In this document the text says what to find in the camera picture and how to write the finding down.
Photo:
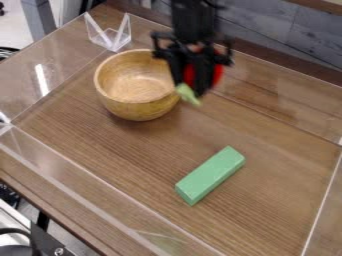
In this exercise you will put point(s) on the clear acrylic tray wall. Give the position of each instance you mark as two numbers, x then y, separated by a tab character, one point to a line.
100	173

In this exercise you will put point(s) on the green rectangular block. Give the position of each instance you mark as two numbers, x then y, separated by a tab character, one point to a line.
209	175

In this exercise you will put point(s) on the clear acrylic corner bracket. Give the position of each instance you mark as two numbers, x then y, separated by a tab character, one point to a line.
112	39

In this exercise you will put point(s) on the red plush strawberry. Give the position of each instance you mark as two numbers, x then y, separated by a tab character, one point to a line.
184	89

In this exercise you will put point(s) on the wooden bowl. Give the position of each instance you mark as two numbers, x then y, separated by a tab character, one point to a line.
134	86

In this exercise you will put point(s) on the black metal bracket with cable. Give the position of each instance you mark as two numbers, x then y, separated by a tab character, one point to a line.
42	245

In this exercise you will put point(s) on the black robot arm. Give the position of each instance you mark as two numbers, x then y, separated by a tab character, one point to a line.
197	8

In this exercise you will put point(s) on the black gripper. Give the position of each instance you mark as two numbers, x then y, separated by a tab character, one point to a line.
188	39

